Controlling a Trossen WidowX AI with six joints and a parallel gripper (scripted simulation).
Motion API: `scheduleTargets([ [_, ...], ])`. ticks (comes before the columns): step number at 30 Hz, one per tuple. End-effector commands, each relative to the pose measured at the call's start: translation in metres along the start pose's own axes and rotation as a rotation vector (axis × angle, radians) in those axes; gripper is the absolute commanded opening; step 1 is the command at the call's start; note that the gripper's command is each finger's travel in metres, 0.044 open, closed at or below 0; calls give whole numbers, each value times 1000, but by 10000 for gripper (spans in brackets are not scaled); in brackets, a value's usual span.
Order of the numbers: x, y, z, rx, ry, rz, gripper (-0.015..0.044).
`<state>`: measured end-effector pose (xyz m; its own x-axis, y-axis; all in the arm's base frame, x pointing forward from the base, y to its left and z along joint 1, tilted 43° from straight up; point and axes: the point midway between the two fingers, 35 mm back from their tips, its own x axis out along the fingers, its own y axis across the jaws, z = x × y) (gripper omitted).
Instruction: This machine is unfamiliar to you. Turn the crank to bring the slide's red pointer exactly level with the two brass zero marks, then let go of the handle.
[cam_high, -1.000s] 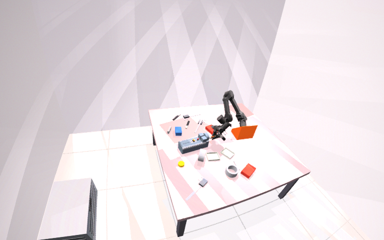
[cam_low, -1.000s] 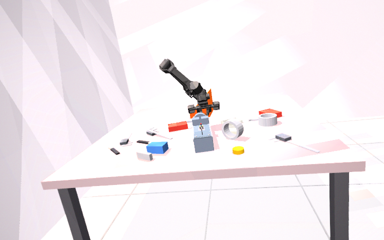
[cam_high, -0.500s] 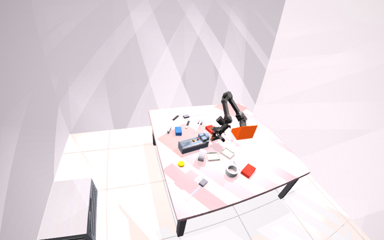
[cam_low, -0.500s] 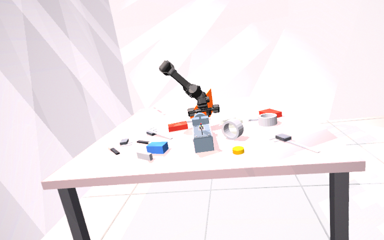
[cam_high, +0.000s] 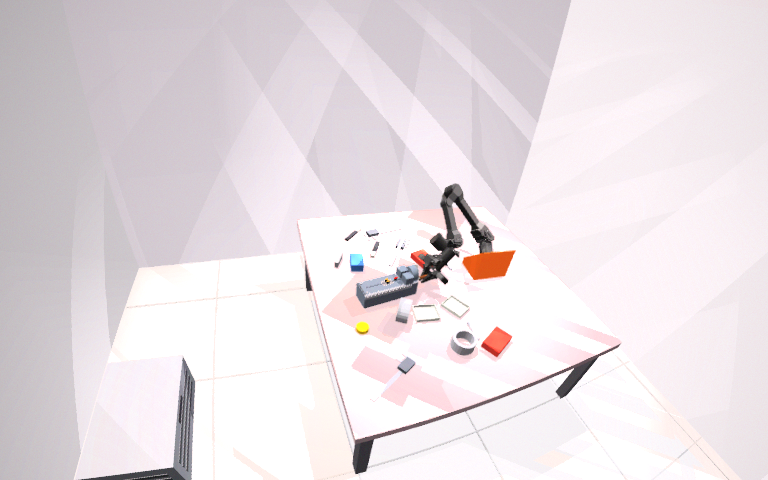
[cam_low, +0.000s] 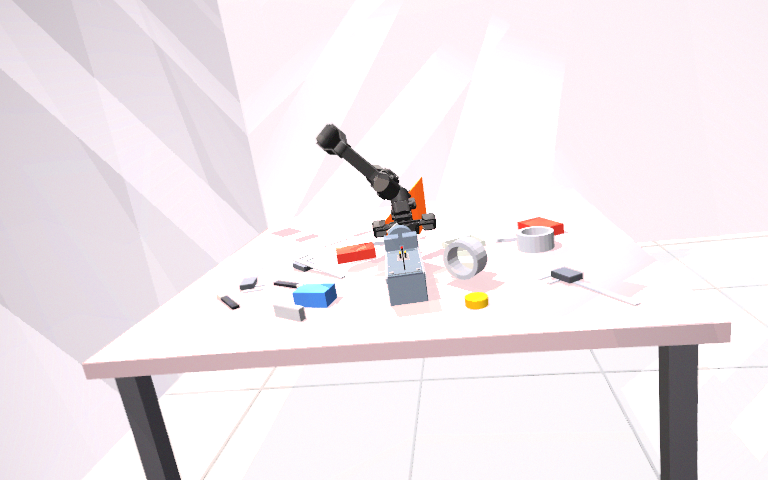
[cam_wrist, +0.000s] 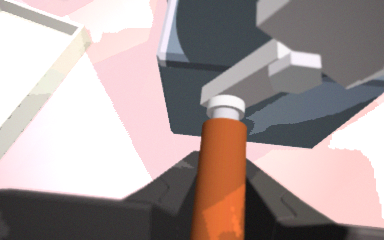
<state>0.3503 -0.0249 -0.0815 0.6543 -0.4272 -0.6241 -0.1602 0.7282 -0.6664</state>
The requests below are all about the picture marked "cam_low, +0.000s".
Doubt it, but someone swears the grey hollow cylinder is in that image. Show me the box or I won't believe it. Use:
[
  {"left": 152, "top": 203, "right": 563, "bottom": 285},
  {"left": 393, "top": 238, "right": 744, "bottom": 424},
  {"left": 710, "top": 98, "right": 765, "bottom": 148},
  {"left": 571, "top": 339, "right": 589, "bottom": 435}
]
[
  {"left": 516, "top": 226, "right": 555, "bottom": 253},
  {"left": 443, "top": 237, "right": 487, "bottom": 280}
]

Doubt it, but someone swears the yellow short cylinder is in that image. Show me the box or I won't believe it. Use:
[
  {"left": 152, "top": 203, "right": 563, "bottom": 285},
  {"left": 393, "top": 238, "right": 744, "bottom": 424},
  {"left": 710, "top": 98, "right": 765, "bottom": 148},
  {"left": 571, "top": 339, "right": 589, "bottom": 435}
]
[{"left": 465, "top": 292, "right": 488, "bottom": 309}]

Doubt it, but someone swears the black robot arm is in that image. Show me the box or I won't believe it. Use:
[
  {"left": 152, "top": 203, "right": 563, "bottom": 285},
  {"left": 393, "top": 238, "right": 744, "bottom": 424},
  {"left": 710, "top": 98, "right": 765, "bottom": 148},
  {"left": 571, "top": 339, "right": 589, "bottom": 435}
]
[{"left": 316, "top": 123, "right": 416, "bottom": 220}]

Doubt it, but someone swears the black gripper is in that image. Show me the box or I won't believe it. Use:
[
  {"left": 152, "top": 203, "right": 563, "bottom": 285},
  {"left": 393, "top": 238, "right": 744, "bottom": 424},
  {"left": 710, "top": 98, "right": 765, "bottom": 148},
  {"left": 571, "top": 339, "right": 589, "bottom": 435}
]
[{"left": 372, "top": 213, "right": 436, "bottom": 238}]

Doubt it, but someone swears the blue block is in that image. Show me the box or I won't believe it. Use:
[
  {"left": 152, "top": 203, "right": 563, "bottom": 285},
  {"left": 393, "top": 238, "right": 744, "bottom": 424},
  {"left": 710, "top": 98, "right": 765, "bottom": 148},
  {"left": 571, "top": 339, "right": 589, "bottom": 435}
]
[{"left": 292, "top": 283, "right": 337, "bottom": 308}]

